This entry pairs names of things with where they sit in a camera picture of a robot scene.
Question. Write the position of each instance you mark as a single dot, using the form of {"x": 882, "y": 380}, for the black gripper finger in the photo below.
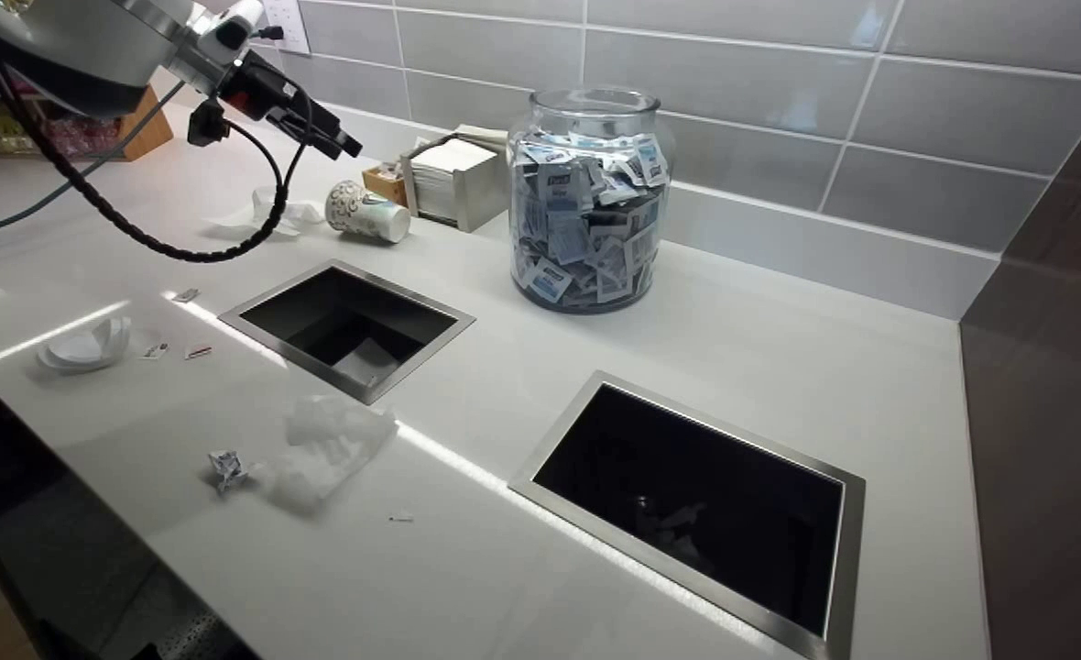
{"x": 327, "y": 140}
{"x": 337, "y": 127}

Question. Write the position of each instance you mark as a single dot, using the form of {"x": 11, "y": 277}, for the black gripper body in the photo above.
{"x": 269, "y": 88}

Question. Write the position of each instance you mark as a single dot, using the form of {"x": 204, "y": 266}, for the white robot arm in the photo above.
{"x": 76, "y": 43}

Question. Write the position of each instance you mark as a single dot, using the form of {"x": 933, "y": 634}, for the wooden tray with sachets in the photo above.
{"x": 382, "y": 186}

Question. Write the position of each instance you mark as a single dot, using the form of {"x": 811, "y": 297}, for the white paper napkin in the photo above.
{"x": 264, "y": 216}

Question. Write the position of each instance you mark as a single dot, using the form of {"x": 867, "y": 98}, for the wooden shelf with goods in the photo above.
{"x": 140, "y": 128}

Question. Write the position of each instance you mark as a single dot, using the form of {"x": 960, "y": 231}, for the steel-framed trash opening with waste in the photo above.
{"x": 319, "y": 312}

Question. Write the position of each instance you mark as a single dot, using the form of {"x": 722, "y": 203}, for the white waste paper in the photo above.
{"x": 371, "y": 363}

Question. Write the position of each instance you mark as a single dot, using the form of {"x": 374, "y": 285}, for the small paper scrap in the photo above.
{"x": 198, "y": 354}

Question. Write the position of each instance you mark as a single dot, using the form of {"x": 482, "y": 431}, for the glass jar with packets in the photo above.
{"x": 586, "y": 222}

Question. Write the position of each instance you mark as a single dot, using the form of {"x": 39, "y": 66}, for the crumpled clear plastic wrap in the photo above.
{"x": 319, "y": 446}

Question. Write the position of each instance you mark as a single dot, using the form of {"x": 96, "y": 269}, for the crumpled foil scrap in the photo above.
{"x": 226, "y": 470}

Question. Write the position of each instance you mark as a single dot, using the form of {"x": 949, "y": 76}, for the steel-framed empty trash opening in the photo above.
{"x": 686, "y": 490}

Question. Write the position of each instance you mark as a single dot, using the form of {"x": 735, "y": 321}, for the dark brown cabinet panel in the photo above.
{"x": 1054, "y": 428}

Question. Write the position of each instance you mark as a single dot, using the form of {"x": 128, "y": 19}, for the white wall outlet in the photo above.
{"x": 286, "y": 22}

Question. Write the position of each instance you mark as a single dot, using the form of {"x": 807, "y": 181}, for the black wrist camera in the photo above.
{"x": 211, "y": 121}

